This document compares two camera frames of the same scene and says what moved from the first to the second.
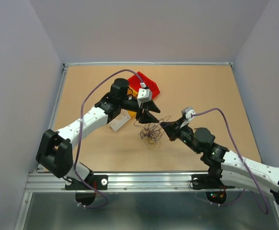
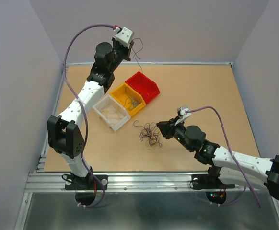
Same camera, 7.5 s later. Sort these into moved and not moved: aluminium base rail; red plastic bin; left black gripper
Moved: left black gripper
Not moved: aluminium base rail; red plastic bin
